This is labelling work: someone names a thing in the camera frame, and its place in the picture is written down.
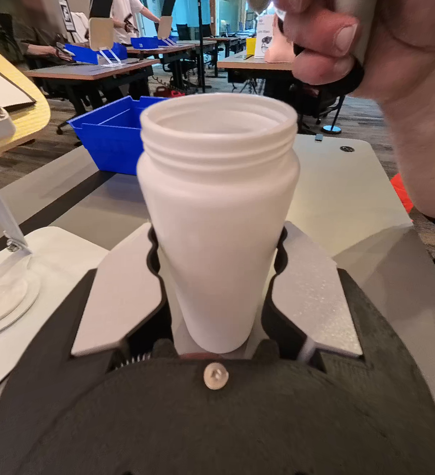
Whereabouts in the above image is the white stand post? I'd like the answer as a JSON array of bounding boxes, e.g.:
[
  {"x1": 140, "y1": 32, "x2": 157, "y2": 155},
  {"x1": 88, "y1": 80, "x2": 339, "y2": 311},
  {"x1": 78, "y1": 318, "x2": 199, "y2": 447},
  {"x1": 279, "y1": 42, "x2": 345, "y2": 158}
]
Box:
[{"x1": 0, "y1": 163, "x2": 29, "y2": 254}]

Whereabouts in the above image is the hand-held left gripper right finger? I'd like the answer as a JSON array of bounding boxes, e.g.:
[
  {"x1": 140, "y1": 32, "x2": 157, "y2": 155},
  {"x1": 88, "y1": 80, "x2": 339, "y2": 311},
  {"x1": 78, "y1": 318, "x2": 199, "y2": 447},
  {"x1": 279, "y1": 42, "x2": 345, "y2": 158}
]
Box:
[{"x1": 262, "y1": 221, "x2": 364, "y2": 363}]

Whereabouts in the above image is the small blue plastic bin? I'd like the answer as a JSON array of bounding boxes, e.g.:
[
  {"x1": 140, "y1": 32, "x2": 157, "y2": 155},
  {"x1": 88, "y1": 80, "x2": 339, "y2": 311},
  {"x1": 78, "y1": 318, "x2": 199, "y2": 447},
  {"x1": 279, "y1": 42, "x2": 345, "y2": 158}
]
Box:
[
  {"x1": 63, "y1": 43, "x2": 128, "y2": 66},
  {"x1": 130, "y1": 36, "x2": 175, "y2": 50}
]

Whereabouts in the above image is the wooden display board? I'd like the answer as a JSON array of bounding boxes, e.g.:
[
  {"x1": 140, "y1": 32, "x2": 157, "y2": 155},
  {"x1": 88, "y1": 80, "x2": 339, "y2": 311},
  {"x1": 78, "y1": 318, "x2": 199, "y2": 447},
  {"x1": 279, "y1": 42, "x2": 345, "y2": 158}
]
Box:
[{"x1": 0, "y1": 37, "x2": 52, "y2": 162}]

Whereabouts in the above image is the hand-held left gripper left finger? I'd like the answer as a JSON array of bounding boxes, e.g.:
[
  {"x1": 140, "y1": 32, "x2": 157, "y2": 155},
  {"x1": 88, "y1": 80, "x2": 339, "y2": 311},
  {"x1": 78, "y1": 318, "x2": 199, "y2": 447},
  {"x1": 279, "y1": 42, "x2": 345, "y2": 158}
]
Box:
[{"x1": 71, "y1": 224, "x2": 166, "y2": 359}]

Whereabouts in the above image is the orange traffic cone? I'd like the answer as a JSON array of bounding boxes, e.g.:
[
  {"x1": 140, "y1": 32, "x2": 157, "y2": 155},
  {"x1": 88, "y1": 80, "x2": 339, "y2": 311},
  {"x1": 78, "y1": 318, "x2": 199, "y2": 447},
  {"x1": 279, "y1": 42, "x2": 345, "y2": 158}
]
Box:
[{"x1": 390, "y1": 172, "x2": 415, "y2": 215}]

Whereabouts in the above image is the clear round stand foot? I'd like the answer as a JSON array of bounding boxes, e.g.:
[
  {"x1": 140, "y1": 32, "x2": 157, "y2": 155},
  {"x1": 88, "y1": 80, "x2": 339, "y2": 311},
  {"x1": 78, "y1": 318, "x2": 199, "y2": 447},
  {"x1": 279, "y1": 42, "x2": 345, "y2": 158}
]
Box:
[{"x1": 0, "y1": 255, "x2": 42, "y2": 341}]

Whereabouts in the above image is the black round base pole stand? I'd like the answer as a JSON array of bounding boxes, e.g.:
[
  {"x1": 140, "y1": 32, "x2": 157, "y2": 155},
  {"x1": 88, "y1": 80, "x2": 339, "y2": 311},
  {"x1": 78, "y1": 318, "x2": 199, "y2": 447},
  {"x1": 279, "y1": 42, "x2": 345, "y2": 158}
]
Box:
[{"x1": 321, "y1": 95, "x2": 343, "y2": 135}]

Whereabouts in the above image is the white bottle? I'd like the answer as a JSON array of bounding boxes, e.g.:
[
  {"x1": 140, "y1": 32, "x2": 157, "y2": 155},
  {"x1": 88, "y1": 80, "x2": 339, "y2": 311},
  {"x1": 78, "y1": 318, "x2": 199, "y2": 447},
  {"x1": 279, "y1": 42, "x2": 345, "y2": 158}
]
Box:
[{"x1": 136, "y1": 92, "x2": 302, "y2": 355}]

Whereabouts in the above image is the printed paper sheet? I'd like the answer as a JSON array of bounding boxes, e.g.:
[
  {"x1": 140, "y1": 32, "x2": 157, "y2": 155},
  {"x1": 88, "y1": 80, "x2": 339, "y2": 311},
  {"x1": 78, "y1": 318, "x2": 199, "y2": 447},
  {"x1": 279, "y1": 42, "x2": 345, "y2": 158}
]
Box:
[{"x1": 0, "y1": 59, "x2": 37, "y2": 113}]

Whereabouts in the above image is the person's right hand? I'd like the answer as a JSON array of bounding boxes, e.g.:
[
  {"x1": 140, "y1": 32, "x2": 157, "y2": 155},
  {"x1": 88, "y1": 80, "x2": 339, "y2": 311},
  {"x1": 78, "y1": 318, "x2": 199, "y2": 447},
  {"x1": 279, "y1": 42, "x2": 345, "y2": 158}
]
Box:
[{"x1": 273, "y1": 0, "x2": 435, "y2": 106}]

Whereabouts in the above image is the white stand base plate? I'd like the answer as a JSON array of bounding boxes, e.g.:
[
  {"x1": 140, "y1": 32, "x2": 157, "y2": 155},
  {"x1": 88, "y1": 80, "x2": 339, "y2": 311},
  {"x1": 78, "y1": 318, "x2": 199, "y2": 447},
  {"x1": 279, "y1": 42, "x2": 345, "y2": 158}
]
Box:
[{"x1": 0, "y1": 226, "x2": 109, "y2": 402}]

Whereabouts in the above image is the wooden top desk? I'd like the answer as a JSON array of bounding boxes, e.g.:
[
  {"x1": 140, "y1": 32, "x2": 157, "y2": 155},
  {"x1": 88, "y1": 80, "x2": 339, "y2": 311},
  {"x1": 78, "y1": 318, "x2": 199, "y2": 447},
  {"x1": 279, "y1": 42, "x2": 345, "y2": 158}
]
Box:
[
  {"x1": 25, "y1": 59, "x2": 159, "y2": 113},
  {"x1": 217, "y1": 51, "x2": 294, "y2": 76}
]

